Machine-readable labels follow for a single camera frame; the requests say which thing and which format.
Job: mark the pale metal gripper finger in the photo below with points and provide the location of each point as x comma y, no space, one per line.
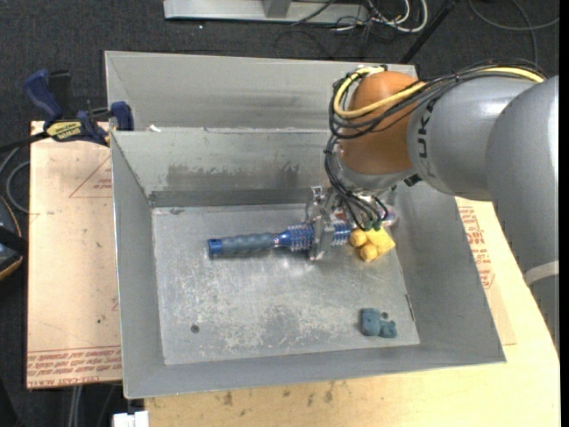
321,243

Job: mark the yellow toy block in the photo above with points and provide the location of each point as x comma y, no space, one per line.
375,242

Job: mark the grey metal bin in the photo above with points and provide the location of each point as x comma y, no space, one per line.
266,309

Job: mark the blue-grey toy figure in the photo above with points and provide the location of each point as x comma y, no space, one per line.
375,324

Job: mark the brown cardboard board, red print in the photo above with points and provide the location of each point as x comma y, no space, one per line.
71,256

